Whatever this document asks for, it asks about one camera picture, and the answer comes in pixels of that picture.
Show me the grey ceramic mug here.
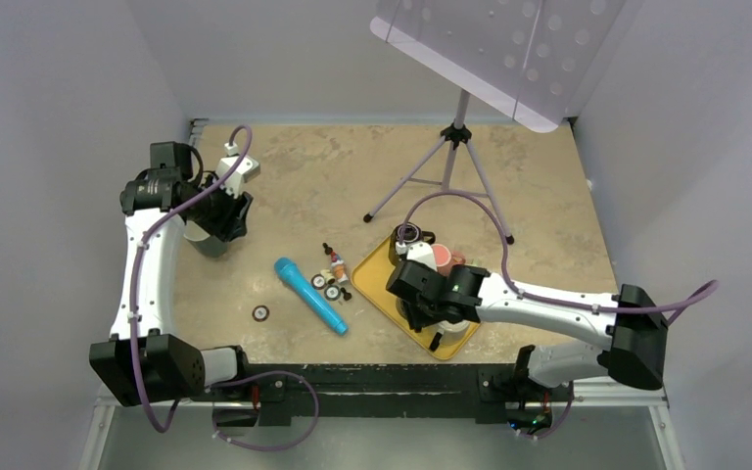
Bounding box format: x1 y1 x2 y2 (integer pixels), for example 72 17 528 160
184 220 229 259

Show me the black ceramic mug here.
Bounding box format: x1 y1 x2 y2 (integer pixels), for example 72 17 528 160
388 222 436 265

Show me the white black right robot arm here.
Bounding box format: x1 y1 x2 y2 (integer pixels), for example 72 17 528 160
386 260 668 399

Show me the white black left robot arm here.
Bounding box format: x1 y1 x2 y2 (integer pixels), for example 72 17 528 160
89 142 259 406

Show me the pink ceramic mug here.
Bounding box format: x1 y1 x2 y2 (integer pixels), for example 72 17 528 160
432 244 466 276

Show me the yellow plastic tray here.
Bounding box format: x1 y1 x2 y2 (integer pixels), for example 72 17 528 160
351 237 480 361

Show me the blue toy microphone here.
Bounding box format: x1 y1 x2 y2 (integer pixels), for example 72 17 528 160
274 258 348 336

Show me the round token lower right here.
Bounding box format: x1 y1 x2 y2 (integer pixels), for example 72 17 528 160
323 285 342 302

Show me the round brown white token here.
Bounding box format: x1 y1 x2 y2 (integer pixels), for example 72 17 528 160
252 305 270 322

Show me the round token upper left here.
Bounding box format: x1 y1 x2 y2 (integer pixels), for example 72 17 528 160
310 274 327 290

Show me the lilac tripod stand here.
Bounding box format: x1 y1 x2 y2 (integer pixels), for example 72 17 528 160
362 89 515 246

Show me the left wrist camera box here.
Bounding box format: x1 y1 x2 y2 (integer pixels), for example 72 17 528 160
214 156 260 199

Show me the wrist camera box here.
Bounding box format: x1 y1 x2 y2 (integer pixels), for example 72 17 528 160
394 241 437 270
214 156 260 199

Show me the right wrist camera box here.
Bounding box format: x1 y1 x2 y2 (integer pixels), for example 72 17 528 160
394 241 437 270

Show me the cream mug black handle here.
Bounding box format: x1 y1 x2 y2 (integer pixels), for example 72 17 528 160
428 321 470 352

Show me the black table edge rail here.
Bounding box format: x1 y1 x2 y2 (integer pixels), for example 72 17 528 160
226 363 570 426

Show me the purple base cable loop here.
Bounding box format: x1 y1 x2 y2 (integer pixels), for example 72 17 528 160
210 369 321 454

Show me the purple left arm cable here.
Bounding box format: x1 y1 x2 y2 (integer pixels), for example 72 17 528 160
127 124 254 435

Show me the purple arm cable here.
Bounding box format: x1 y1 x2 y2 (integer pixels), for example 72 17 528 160
397 189 720 326
127 124 254 435

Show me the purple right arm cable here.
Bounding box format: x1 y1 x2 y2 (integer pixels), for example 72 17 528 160
397 189 720 326

